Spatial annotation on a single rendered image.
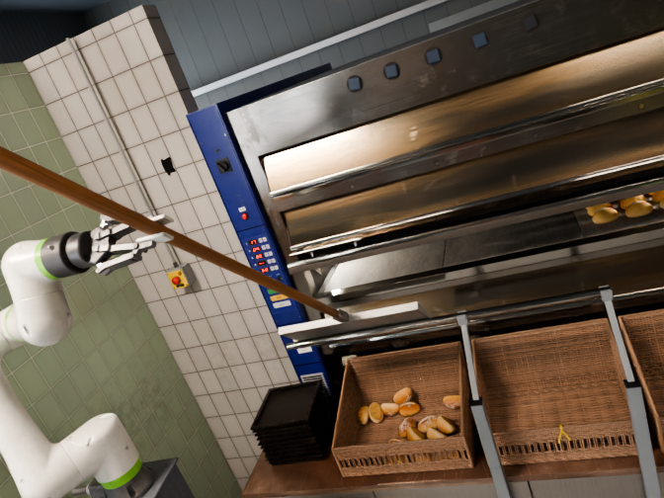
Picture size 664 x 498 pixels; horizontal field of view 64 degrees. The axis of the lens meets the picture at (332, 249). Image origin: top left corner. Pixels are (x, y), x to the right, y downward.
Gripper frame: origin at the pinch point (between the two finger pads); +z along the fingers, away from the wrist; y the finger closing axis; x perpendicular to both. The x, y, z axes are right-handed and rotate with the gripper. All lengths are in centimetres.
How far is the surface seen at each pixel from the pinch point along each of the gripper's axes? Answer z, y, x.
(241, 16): -153, -375, -292
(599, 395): 81, 34, -169
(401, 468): 2, 54, -144
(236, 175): -42, -70, -98
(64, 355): -120, -2, -86
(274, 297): -48, -24, -137
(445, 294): 29, -15, -152
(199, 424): -120, 26, -177
